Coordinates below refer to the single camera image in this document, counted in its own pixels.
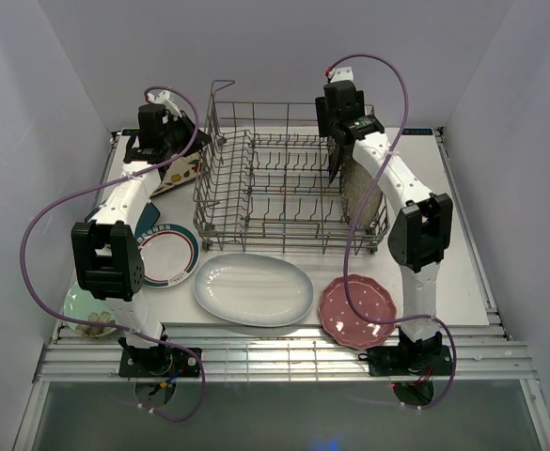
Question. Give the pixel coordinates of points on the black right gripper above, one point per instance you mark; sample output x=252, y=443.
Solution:
x=322, y=116

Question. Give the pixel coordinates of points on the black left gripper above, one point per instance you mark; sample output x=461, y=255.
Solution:
x=184, y=123

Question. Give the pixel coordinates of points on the black square floral plate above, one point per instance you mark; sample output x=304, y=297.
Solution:
x=336, y=155

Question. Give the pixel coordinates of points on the speckled beige blue round plate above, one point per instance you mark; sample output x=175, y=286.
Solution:
x=355, y=182

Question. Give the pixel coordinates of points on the grey wire dish rack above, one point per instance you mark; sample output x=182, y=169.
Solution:
x=263, y=181

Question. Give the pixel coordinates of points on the pink polka dot plate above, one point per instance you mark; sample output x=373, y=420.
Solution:
x=370, y=299

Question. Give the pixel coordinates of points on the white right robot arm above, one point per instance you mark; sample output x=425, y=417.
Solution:
x=419, y=236

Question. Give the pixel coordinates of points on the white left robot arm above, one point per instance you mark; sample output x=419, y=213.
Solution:
x=107, y=260

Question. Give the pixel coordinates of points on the beige square flower plate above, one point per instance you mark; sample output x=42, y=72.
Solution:
x=181, y=172

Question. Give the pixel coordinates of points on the right blue label sticker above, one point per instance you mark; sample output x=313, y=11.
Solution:
x=417, y=131

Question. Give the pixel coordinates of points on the teal square plate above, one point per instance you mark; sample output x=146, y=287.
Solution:
x=148, y=219

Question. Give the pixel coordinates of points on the white plate teal red rim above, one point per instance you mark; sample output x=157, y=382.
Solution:
x=170, y=253

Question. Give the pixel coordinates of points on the white oval plate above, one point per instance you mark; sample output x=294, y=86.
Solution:
x=253, y=290

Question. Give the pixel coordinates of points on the light green round plate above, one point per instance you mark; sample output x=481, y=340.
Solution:
x=80, y=304

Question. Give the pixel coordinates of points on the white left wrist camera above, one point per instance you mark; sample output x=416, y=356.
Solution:
x=165, y=97

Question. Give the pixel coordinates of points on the aluminium table frame rail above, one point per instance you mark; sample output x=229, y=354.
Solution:
x=304, y=351

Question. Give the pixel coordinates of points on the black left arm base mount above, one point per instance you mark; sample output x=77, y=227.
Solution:
x=158, y=362

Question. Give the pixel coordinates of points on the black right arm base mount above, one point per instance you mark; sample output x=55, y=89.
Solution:
x=390, y=361

